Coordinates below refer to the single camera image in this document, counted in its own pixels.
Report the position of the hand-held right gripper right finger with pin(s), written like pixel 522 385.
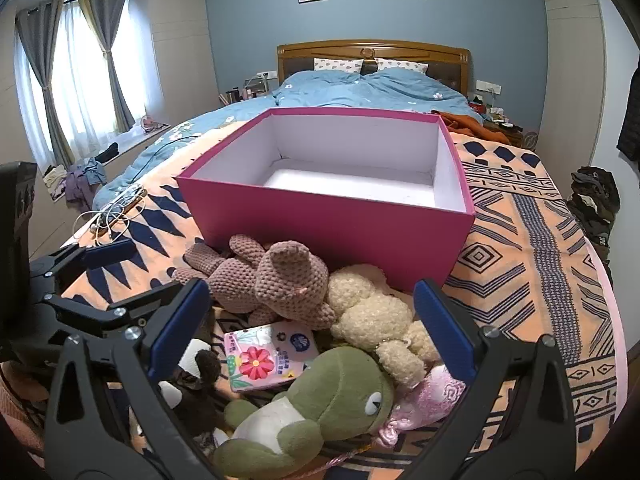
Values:
pixel 445 330

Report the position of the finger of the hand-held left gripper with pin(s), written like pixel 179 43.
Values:
pixel 110 252
pixel 100 317

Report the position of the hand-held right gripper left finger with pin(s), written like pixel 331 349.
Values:
pixel 180 330

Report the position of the brown and white plush toy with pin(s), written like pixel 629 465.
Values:
pixel 205 370

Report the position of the pink satin pouch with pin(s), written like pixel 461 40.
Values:
pixel 430 400

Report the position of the cream plush bear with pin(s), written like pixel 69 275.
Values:
pixel 370 315

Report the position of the pink floral tissue packet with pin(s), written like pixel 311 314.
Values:
pixel 265 360

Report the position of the pink knitted plush rabbit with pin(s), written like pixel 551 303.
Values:
pixel 290 280

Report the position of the green plush frog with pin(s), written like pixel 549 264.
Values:
pixel 340 390

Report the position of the pink cardboard box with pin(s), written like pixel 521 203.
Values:
pixel 325 235

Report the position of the purple and blue clothes pile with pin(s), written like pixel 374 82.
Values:
pixel 80 177

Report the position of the black cloth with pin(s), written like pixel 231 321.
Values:
pixel 107 152

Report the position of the orange patterned blanket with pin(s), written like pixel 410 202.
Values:
pixel 525 260

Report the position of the small pink object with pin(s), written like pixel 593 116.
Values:
pixel 150 122

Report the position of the white sheer curtain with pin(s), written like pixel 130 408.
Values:
pixel 80 90

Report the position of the grey curtain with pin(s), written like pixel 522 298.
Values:
pixel 42 75
pixel 110 50

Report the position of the camouflage clothes pile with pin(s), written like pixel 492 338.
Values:
pixel 595 205

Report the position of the rust orange clothes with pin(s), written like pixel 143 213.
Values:
pixel 465 122

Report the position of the bedside table with bottles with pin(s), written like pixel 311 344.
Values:
pixel 247 92

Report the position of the cluttered wooden nightstand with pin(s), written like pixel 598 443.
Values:
pixel 500 122

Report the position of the blue floral duvet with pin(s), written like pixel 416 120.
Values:
pixel 350 90

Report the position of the white patterned pillow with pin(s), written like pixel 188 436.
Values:
pixel 337 65
pixel 402 65

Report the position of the black jacket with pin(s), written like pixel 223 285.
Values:
pixel 630 120

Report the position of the wooden headboard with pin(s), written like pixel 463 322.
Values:
pixel 375 50

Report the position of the white wall outlet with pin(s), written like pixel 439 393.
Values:
pixel 267 74
pixel 487 85

